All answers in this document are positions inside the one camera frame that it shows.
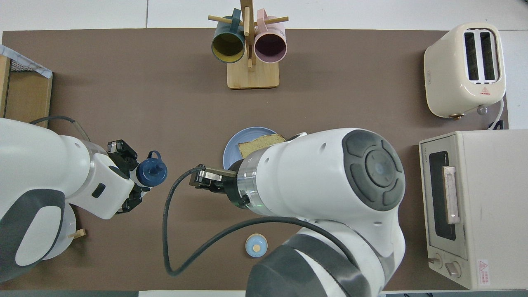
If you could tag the wooden mug rack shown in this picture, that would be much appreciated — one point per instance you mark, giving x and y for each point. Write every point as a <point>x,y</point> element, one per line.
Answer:
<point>252,76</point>

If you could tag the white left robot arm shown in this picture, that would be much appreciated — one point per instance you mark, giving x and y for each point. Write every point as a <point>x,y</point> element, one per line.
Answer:
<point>37,165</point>

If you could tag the seasoning bottle navy cap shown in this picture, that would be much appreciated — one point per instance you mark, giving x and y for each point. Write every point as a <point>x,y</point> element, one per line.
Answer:
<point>152,171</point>

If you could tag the white toaster oven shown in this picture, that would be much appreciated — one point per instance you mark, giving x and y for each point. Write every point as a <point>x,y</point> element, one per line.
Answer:
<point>491,206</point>

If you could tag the blue round plate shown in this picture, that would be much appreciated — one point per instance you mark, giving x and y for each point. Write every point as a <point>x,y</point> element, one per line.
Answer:
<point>231,154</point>

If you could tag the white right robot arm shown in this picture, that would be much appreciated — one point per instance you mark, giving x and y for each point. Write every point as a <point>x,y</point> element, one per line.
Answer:
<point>313,173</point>

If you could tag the wooden shelf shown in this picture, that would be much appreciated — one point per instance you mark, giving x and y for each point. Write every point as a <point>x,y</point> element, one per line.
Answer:
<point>24,99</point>

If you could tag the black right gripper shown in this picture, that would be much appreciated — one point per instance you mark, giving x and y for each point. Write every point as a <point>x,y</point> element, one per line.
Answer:
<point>216,183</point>

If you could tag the wooden plate rack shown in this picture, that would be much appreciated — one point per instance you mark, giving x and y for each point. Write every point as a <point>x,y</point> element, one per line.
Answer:
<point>78,234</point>

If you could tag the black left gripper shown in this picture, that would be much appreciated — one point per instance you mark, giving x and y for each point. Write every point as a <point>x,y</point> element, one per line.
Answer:
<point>128,178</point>

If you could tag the brown table mat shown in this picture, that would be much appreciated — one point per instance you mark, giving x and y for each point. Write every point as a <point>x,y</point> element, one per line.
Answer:
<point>165,103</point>

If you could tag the white checkered cloth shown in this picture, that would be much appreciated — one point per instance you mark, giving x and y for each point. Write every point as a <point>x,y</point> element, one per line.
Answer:
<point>29,62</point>

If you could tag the cream two-slot toaster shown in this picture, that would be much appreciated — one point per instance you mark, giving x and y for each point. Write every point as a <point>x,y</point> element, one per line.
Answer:
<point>449,70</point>

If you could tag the toasted bread slice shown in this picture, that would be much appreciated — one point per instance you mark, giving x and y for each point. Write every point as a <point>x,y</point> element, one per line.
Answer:
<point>255,146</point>

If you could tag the dark teal mug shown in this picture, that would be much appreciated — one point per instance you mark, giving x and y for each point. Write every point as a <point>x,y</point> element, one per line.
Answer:
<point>227,45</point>

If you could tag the pink mug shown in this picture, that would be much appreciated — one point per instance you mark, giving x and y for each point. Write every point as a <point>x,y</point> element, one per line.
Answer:
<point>270,45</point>

